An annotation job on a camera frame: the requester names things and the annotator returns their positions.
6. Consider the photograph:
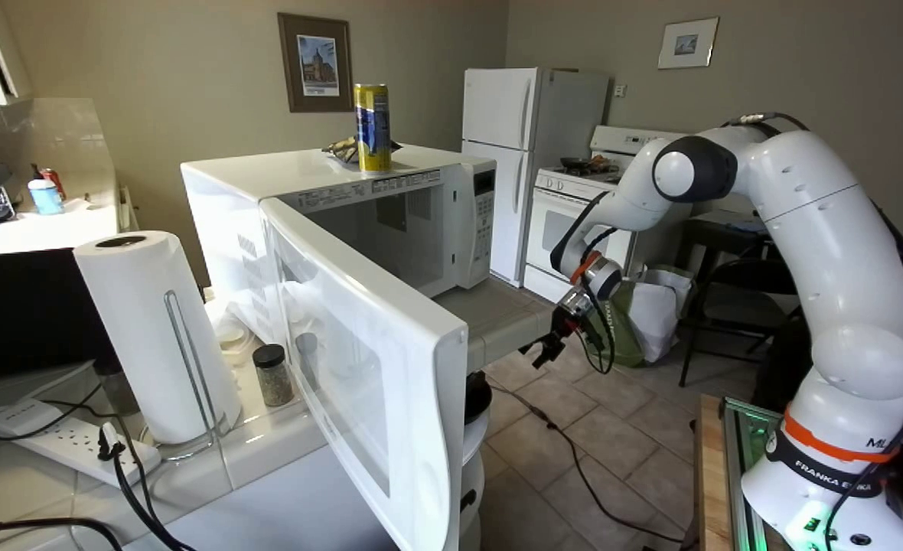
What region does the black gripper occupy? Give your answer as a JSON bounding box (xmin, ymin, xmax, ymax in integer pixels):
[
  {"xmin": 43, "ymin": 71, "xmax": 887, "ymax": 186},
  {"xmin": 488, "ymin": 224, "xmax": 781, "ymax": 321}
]
[{"xmin": 531, "ymin": 285, "xmax": 600, "ymax": 374}]

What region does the green bag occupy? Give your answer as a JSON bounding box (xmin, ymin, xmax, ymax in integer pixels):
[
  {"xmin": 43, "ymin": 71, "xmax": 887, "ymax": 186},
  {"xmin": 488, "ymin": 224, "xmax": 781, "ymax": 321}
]
[{"xmin": 600, "ymin": 278, "xmax": 649, "ymax": 367}]

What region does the white plastic bag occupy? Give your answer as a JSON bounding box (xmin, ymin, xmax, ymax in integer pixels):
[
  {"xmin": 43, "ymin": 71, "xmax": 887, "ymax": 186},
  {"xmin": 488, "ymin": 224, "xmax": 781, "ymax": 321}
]
[{"xmin": 629, "ymin": 267, "xmax": 695, "ymax": 367}]

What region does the white stove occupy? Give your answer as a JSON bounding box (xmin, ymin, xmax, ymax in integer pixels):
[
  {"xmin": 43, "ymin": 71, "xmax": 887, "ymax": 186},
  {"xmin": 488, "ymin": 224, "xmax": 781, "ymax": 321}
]
[{"xmin": 521, "ymin": 121, "xmax": 690, "ymax": 306}]

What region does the dark pan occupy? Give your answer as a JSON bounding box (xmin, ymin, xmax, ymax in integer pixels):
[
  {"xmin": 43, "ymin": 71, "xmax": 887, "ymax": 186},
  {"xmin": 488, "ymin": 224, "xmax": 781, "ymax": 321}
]
[{"xmin": 557, "ymin": 154, "xmax": 619, "ymax": 181}]

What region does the black metal chair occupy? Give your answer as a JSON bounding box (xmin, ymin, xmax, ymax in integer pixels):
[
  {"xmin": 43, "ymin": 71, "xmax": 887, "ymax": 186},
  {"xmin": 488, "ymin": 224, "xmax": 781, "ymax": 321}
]
[{"xmin": 672, "ymin": 214, "xmax": 810, "ymax": 392}]

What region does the wooden edged robot table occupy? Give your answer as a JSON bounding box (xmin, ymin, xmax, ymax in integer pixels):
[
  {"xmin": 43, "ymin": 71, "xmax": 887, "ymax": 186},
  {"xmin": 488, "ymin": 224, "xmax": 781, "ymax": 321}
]
[{"xmin": 692, "ymin": 392, "xmax": 781, "ymax": 551}]

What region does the white refrigerator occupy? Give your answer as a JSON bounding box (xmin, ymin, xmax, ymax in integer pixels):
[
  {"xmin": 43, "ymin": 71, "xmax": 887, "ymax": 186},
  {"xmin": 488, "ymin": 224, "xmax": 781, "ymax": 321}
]
[{"xmin": 458, "ymin": 65, "xmax": 614, "ymax": 290}]

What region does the small jar with black lid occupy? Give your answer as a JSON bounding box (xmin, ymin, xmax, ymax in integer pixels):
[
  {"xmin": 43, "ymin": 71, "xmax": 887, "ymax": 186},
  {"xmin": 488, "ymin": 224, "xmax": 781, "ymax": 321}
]
[{"xmin": 251, "ymin": 342, "xmax": 297, "ymax": 411}]

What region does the yellow and blue can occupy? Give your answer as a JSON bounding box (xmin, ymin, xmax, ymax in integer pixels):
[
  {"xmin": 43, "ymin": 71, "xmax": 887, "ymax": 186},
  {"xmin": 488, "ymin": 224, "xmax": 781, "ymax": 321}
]
[{"xmin": 353, "ymin": 79, "xmax": 396, "ymax": 176}]

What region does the small grey metal object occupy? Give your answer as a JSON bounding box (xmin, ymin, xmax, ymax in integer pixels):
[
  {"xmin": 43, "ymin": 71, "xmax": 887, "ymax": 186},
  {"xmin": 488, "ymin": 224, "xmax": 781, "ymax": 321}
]
[{"xmin": 318, "ymin": 134, "xmax": 363, "ymax": 168}]

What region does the white framed picture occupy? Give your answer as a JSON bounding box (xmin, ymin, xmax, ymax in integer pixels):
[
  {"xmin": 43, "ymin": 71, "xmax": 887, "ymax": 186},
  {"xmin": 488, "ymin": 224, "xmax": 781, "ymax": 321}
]
[{"xmin": 655, "ymin": 15, "xmax": 723, "ymax": 73}]

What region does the dark framed picture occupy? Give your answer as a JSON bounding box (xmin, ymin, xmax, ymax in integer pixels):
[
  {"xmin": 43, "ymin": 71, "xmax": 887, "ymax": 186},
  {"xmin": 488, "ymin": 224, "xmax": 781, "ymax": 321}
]
[{"xmin": 275, "ymin": 10, "xmax": 357, "ymax": 116}]

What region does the white paper towel roll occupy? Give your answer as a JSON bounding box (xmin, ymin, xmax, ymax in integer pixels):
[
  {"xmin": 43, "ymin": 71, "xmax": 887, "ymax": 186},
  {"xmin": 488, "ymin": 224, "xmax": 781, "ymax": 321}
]
[{"xmin": 70, "ymin": 230, "xmax": 245, "ymax": 450}]

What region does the white power strip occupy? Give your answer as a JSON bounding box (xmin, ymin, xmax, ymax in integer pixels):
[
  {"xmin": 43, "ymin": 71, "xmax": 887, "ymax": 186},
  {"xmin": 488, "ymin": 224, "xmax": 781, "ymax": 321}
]
[{"xmin": 0, "ymin": 401, "xmax": 161, "ymax": 490}]

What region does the red capped bottle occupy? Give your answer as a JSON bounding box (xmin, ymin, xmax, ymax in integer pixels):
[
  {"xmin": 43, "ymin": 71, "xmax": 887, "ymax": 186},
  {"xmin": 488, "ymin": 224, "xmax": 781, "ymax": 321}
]
[{"xmin": 31, "ymin": 163, "xmax": 66, "ymax": 202}]

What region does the blue and white bottle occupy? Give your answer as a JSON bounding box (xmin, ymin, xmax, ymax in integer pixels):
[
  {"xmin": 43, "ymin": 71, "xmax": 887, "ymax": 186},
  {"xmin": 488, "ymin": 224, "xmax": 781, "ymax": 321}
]
[{"xmin": 26, "ymin": 176, "xmax": 66, "ymax": 217}]

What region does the black flat screen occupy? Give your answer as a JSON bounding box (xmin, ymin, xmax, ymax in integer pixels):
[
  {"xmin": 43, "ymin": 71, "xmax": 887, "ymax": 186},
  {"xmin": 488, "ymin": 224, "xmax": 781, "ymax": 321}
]
[{"xmin": 0, "ymin": 244, "xmax": 121, "ymax": 387}]

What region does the black floor cable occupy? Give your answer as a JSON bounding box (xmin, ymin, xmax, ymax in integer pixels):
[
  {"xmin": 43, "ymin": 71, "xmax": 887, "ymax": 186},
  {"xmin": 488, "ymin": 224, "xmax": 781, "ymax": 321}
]
[{"xmin": 492, "ymin": 378, "xmax": 695, "ymax": 551}]

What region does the metal wire towel holder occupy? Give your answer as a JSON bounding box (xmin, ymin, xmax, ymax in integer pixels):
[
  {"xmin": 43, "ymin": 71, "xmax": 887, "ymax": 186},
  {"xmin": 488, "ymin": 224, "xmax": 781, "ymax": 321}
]
[{"xmin": 146, "ymin": 289, "xmax": 247, "ymax": 454}]

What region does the black power cable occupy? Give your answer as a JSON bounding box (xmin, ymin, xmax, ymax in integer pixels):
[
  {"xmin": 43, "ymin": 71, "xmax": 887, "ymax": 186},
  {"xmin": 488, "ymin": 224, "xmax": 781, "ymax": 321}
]
[
  {"xmin": 96, "ymin": 418, "xmax": 196, "ymax": 551},
  {"xmin": 0, "ymin": 377, "xmax": 111, "ymax": 443},
  {"xmin": 0, "ymin": 514, "xmax": 127, "ymax": 551}
]

